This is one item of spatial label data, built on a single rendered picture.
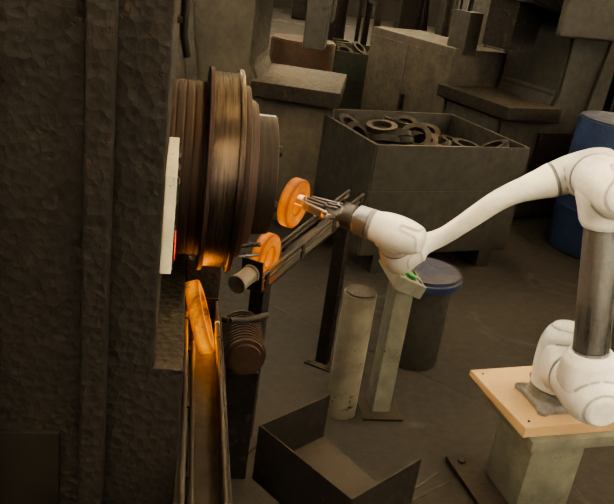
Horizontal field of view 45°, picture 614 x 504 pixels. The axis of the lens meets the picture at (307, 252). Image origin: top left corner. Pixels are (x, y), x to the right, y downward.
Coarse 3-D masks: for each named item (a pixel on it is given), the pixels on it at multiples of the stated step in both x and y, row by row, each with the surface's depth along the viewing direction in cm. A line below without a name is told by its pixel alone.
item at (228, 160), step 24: (216, 72) 162; (240, 72) 161; (216, 96) 153; (240, 96) 155; (216, 120) 150; (240, 120) 151; (216, 144) 149; (240, 144) 149; (216, 168) 149; (240, 168) 149; (216, 192) 150; (240, 192) 150; (216, 216) 152; (216, 240) 156; (216, 264) 166
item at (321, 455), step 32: (288, 416) 154; (320, 416) 162; (256, 448) 151; (288, 448) 143; (320, 448) 162; (256, 480) 153; (288, 480) 145; (320, 480) 137; (352, 480) 155; (384, 480) 138; (416, 480) 147
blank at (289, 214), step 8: (288, 184) 217; (296, 184) 216; (304, 184) 221; (288, 192) 215; (296, 192) 217; (304, 192) 223; (280, 200) 216; (288, 200) 215; (280, 208) 216; (288, 208) 216; (296, 208) 225; (280, 216) 217; (288, 216) 218; (296, 216) 223; (280, 224) 222; (288, 224) 220; (296, 224) 225
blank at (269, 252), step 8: (264, 240) 227; (272, 240) 230; (256, 248) 226; (264, 248) 226; (272, 248) 233; (280, 248) 238; (256, 256) 226; (264, 256) 228; (272, 256) 235; (264, 264) 230; (272, 264) 235
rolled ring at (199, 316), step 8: (192, 280) 180; (192, 288) 175; (200, 288) 180; (192, 296) 173; (200, 296) 175; (192, 304) 172; (200, 304) 172; (192, 312) 172; (200, 312) 172; (208, 312) 188; (192, 320) 171; (200, 320) 172; (208, 320) 186; (192, 328) 172; (200, 328) 172; (208, 328) 185; (200, 336) 172; (208, 336) 173; (200, 344) 174; (208, 344) 174; (200, 352) 177; (208, 352) 178
